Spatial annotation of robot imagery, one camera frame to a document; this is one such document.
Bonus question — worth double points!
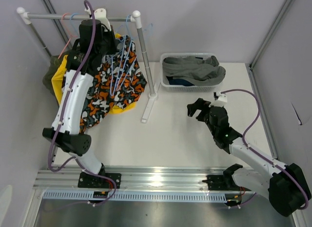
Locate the grey shorts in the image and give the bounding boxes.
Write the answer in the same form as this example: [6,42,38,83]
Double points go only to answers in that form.
[162,56,226,86]

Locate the navy blue shorts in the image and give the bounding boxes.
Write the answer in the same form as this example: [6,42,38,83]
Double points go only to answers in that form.
[166,76,193,87]

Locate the orange black patterned shorts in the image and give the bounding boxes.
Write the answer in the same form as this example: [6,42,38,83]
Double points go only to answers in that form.
[79,34,147,133]

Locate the blue hanger of grey shorts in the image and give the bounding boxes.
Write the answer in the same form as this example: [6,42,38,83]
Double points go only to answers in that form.
[116,15,133,91]

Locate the blue hanger of patterned shorts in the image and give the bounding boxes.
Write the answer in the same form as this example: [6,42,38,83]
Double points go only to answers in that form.
[110,35,127,97]

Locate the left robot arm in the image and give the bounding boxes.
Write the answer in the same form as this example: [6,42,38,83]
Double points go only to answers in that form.
[42,19,117,188]

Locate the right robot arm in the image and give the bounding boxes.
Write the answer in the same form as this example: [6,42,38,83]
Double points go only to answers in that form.
[187,98,312,217]

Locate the pink hanger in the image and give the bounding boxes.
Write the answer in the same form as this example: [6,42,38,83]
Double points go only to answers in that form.
[58,13,78,59]

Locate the blue hanger of yellow shorts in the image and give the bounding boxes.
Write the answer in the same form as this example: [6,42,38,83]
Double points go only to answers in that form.
[69,13,80,37]

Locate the olive green shorts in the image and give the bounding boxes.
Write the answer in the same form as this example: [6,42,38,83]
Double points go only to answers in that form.
[42,56,61,101]

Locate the yellow shorts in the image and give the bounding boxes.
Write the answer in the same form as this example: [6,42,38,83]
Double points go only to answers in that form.
[51,33,137,115]

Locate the white plastic basket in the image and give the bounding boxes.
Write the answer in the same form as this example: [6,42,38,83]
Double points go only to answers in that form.
[159,53,222,92]

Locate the metal clothes rack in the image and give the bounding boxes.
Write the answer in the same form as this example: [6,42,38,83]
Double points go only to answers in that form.
[16,7,160,123]

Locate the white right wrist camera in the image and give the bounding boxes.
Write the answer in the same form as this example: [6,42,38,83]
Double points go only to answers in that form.
[210,91,228,107]

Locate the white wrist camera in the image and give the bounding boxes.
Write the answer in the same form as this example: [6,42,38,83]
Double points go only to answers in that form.
[94,8,112,32]
[210,91,228,107]

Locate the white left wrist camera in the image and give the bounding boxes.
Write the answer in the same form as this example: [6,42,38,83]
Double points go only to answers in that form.
[94,8,112,32]

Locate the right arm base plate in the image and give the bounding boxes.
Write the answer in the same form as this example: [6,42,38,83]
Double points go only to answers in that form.
[202,175,242,191]

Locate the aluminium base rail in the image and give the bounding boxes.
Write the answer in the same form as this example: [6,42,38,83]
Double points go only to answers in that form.
[33,165,226,193]

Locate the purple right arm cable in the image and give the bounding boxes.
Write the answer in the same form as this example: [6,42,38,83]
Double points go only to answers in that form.
[220,89,309,210]

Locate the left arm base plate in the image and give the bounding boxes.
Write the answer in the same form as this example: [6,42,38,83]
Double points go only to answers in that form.
[78,172,121,189]

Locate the white slotted cable duct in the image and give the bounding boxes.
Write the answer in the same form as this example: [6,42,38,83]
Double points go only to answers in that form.
[43,190,227,203]

